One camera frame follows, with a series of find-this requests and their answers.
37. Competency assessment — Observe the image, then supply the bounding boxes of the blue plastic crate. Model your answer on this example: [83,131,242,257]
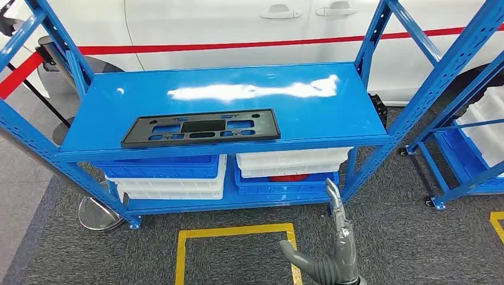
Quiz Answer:
[440,125,504,189]
[234,159,340,197]

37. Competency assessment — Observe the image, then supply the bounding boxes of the grey stanchion with belt head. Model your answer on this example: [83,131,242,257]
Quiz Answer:
[36,35,81,95]

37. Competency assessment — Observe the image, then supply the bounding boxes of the thin black pole stand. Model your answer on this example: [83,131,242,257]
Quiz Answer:
[5,62,75,146]

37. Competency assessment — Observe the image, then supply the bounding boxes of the chrome stanchion post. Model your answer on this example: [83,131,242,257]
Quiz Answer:
[0,126,128,232]

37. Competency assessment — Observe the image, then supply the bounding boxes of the black ribbed block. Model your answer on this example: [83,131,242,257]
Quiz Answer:
[369,93,389,128]

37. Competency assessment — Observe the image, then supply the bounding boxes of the red item in crate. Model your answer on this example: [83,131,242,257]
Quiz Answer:
[269,174,311,183]

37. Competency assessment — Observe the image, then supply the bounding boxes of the white car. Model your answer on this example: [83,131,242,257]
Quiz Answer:
[0,0,504,107]

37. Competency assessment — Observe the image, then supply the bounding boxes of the white plastic crate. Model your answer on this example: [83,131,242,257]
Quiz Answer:
[116,183,225,201]
[455,85,504,168]
[235,147,354,170]
[105,154,228,194]
[239,161,342,179]

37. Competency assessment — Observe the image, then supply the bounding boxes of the red barrier belt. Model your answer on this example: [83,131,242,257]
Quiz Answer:
[0,52,45,100]
[77,24,504,56]

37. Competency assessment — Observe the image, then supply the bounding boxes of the black plastic panel part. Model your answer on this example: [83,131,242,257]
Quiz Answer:
[120,109,282,149]

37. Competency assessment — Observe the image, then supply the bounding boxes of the blue metal shelf rack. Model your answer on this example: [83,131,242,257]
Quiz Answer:
[0,0,504,230]

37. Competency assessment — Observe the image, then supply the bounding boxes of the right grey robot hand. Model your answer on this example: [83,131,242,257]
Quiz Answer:
[279,178,361,285]

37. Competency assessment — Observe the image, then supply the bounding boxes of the blue wheeled shelf rack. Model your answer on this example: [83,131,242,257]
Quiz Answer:
[398,50,504,210]

